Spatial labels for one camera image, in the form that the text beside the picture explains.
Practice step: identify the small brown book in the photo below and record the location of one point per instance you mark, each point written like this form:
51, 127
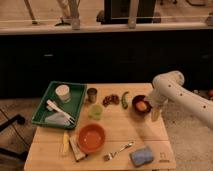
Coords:
78, 154

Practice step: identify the orange apple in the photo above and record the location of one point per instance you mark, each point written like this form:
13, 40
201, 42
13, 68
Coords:
141, 106

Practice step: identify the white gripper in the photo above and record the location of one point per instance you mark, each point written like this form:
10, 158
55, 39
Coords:
156, 100

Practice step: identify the green plastic tray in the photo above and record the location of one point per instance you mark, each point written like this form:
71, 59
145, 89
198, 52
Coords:
73, 107

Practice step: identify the silver metal fork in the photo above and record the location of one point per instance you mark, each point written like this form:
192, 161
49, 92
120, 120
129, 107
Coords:
111, 155

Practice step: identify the white cylindrical container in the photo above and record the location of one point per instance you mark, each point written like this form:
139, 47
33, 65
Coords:
63, 92

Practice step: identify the dark brown bowl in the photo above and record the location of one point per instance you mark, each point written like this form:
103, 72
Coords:
140, 98

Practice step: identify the grey folded cloth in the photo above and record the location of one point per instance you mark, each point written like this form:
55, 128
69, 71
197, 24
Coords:
57, 119

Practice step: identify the blue sponge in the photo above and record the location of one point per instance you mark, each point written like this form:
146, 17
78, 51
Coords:
141, 156

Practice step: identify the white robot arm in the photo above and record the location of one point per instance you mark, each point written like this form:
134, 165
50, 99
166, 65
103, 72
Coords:
169, 86

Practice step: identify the light green plastic cup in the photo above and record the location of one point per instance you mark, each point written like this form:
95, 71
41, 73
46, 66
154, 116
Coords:
95, 112

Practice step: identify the yellow banana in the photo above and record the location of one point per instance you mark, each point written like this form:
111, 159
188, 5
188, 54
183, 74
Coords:
65, 143

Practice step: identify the wooden table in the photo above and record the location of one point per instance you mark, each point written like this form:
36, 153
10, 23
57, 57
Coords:
121, 140

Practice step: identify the dark red grape bunch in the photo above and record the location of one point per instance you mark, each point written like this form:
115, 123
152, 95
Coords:
111, 99

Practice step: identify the orange bowl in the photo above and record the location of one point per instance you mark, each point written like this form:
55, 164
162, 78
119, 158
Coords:
91, 138

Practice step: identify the metal cup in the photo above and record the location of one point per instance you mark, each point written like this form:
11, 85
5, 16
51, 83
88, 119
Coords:
92, 95

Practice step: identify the white plastic fork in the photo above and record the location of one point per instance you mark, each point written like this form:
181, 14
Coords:
56, 108

